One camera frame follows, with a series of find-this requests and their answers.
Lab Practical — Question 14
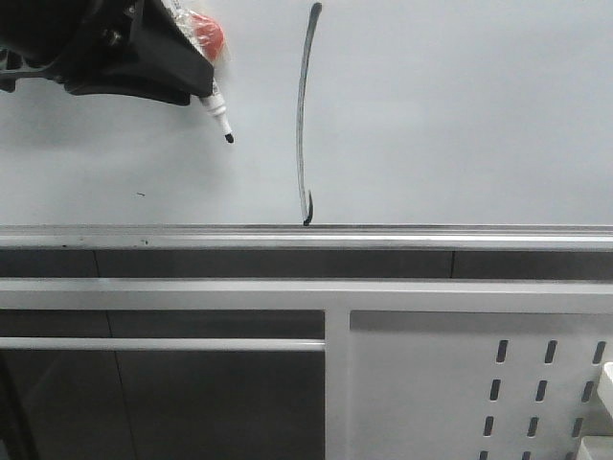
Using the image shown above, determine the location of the white whiteboard marker pen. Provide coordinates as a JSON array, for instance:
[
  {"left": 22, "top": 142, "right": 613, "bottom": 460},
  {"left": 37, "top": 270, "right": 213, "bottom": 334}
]
[{"left": 163, "top": 1, "right": 235, "bottom": 144}]

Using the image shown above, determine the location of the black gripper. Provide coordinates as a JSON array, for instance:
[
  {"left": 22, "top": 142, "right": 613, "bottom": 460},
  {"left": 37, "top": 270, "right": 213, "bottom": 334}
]
[{"left": 1, "top": 1, "right": 215, "bottom": 106}]

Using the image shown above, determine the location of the white metal rack frame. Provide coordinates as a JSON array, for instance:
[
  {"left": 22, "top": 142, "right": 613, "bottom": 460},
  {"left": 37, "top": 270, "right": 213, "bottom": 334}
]
[{"left": 1, "top": 280, "right": 612, "bottom": 459}]

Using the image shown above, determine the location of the white perforated pegboard panel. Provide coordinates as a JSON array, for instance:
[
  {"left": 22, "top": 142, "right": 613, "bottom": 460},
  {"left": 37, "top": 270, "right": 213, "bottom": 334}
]
[{"left": 349, "top": 311, "right": 612, "bottom": 459}]

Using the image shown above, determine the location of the white storage bin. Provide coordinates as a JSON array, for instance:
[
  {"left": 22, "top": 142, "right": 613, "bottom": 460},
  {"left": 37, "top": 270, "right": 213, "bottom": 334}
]
[{"left": 577, "top": 361, "right": 613, "bottom": 460}]

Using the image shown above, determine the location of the black drawn marker line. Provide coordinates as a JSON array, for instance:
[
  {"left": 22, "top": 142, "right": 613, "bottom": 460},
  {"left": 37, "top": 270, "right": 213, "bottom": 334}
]
[{"left": 295, "top": 2, "right": 323, "bottom": 227}]

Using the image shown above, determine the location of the orange round magnet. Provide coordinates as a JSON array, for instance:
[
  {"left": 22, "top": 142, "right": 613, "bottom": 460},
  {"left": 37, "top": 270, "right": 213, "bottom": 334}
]
[{"left": 189, "top": 11, "right": 226, "bottom": 63}]

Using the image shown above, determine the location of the white whiteboard with aluminium frame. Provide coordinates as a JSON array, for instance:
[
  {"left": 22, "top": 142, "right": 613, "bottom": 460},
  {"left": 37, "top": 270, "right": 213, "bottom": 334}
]
[{"left": 1, "top": 1, "right": 612, "bottom": 248}]

